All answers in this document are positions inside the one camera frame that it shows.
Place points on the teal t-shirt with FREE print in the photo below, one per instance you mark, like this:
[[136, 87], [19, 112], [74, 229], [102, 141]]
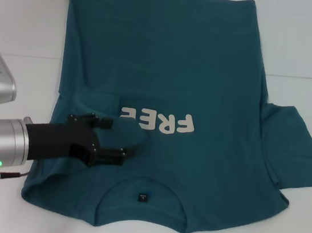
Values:
[[193, 69]]

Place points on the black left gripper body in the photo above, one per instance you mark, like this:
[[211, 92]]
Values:
[[61, 138]]

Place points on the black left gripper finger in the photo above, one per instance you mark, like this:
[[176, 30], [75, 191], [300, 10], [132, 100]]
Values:
[[105, 123], [109, 156]]

